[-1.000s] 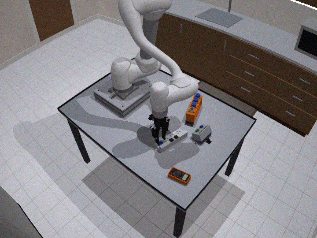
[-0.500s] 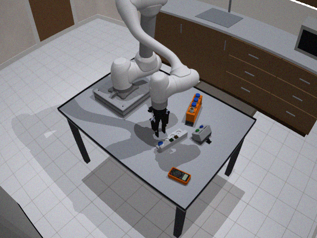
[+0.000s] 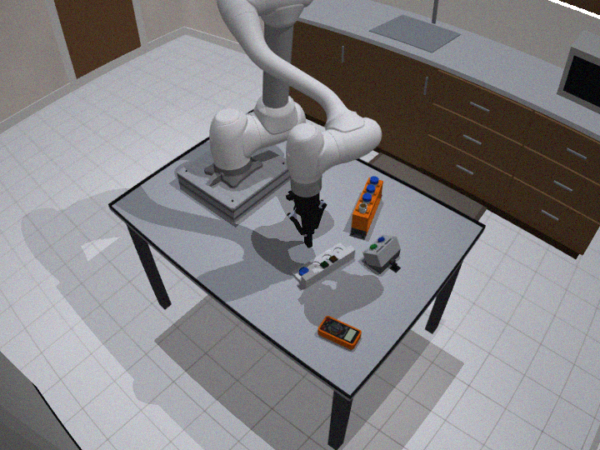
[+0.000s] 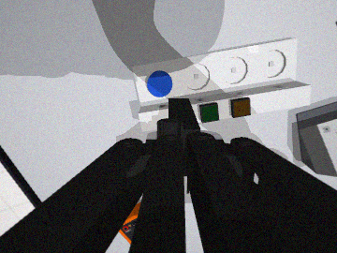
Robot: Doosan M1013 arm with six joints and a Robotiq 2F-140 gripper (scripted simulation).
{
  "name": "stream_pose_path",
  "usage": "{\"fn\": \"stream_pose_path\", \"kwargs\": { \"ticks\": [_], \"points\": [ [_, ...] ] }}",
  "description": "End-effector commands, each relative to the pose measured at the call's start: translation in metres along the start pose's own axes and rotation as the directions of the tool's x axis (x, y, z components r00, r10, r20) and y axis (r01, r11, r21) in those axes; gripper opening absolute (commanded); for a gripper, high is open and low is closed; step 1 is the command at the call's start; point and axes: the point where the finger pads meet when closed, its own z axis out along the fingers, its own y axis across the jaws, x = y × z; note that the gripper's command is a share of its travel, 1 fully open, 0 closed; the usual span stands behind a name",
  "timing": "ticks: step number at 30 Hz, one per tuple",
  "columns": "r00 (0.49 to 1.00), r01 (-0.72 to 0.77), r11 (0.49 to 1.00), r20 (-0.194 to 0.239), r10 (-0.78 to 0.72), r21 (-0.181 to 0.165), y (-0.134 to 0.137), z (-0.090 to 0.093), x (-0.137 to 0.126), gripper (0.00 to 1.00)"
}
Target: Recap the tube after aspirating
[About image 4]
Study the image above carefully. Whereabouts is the orange pocket multimeter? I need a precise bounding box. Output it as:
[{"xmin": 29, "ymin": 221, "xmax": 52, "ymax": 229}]
[{"xmin": 119, "ymin": 202, "xmax": 140, "ymax": 244}]

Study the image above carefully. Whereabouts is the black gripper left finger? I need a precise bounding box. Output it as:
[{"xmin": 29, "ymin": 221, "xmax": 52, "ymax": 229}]
[{"xmin": 0, "ymin": 98, "xmax": 186, "ymax": 253}]

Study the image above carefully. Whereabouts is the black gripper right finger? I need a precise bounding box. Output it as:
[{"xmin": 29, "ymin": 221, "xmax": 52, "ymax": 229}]
[{"xmin": 179, "ymin": 98, "xmax": 337, "ymax": 253}]

